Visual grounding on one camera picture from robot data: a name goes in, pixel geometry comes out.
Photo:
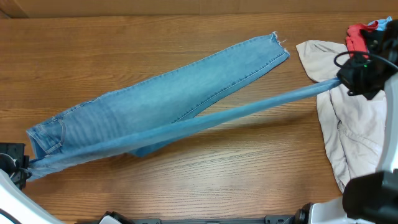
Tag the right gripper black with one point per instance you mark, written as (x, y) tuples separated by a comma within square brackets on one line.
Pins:
[(344, 76)]

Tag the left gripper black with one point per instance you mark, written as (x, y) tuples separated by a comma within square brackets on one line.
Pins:
[(15, 151)]

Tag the light blue denim jeans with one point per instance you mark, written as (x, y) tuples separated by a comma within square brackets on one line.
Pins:
[(142, 118)]

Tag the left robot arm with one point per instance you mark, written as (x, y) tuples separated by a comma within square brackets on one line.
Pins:
[(16, 207)]

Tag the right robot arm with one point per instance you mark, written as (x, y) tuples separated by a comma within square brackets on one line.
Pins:
[(370, 198)]

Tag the red garment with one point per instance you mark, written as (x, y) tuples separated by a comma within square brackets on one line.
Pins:
[(354, 39)]

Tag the beige cloth garment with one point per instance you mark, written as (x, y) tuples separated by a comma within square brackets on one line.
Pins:
[(352, 127)]

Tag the light blue garment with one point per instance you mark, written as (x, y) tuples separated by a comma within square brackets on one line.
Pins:
[(380, 24)]

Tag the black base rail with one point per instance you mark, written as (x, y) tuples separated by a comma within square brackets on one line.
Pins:
[(269, 219)]

